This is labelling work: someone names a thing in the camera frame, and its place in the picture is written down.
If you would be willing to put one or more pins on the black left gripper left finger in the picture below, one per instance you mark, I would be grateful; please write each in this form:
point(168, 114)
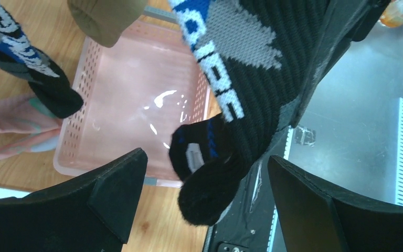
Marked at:
point(91, 212)

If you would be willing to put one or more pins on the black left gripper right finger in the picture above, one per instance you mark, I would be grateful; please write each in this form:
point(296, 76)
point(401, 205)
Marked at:
point(317, 215)

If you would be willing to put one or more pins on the pink sock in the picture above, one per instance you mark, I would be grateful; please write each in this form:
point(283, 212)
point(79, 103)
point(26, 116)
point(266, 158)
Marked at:
point(39, 142)
point(26, 114)

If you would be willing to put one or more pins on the black blue patterned sock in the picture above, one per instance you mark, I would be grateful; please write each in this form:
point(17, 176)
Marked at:
point(255, 56)

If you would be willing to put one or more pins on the pink plastic basket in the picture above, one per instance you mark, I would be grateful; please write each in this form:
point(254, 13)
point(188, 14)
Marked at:
point(135, 95)

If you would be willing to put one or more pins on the tan sock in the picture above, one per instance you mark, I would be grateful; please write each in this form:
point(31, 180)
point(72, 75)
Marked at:
point(105, 20)

